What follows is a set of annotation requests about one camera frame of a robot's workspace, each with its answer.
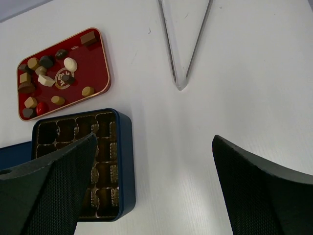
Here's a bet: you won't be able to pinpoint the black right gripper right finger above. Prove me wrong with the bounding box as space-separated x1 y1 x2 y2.
212 135 313 235

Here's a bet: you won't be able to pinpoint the tan fluted chocolate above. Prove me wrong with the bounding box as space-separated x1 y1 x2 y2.
51 96 65 105

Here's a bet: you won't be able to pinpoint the white oval chocolate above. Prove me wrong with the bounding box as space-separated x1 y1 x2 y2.
64 57 78 72

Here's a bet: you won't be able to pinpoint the grey heart chocolate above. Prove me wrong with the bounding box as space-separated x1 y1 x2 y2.
22 108 37 118

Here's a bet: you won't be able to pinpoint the light brown square chocolate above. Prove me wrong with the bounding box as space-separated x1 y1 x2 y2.
20 72 32 83

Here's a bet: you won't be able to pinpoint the metal tongs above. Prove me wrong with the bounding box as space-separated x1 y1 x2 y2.
158 0 213 91

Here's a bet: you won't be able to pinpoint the blue chocolate tin box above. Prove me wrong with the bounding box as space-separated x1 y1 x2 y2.
32 108 136 222

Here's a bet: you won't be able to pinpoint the blue tin lid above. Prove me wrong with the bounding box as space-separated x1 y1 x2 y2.
0 141 32 170

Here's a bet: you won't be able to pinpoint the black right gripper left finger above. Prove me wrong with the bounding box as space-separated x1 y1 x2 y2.
0 134 97 235

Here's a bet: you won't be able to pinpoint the dark brown edge chocolate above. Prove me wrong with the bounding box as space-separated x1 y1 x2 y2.
18 64 34 74

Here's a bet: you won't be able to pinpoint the beige small chocolate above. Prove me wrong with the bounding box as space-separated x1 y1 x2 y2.
35 66 47 76

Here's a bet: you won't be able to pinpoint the red lips chocolate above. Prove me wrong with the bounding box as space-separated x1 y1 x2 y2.
35 102 49 116

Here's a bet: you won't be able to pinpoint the brown cup chocolate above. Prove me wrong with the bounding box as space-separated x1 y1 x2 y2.
18 82 36 94

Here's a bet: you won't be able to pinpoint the tan round chocolate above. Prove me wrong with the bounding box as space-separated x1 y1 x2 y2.
27 57 40 71

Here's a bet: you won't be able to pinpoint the red tray lid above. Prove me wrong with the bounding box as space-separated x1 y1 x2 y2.
16 27 112 121

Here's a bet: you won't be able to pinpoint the grey round chocolate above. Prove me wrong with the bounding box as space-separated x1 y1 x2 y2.
40 55 54 69

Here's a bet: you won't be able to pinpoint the tan sweet square chocolate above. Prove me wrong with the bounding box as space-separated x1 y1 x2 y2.
24 97 38 109

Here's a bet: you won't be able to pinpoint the tan oval chocolate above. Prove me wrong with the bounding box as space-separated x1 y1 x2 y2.
81 86 94 97

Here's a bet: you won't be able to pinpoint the dark round chocolate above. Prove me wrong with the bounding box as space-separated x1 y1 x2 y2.
55 49 68 60

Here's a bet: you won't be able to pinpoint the white square chocolate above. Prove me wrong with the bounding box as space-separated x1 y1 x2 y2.
38 74 55 87

